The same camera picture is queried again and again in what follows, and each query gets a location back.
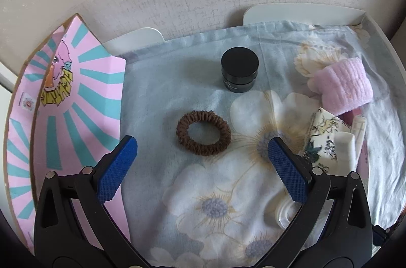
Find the large white plastic clip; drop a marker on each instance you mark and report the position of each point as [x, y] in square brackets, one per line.
[346, 156]

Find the white tissue pack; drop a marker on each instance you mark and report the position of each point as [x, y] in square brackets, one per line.
[319, 148]

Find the clear tape roll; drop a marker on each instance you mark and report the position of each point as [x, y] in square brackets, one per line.
[281, 210]

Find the black cosmetic jar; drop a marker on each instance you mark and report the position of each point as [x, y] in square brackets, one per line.
[239, 69]

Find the brown hair scrunchie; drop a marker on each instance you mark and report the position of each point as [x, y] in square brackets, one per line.
[203, 133]

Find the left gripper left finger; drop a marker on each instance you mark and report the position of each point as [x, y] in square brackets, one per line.
[73, 227]

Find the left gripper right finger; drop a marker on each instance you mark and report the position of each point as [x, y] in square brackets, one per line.
[332, 227]

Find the floral light blue cloth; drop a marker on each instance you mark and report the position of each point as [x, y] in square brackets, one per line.
[206, 160]

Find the cardboard box pink lining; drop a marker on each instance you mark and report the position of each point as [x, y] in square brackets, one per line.
[64, 115]

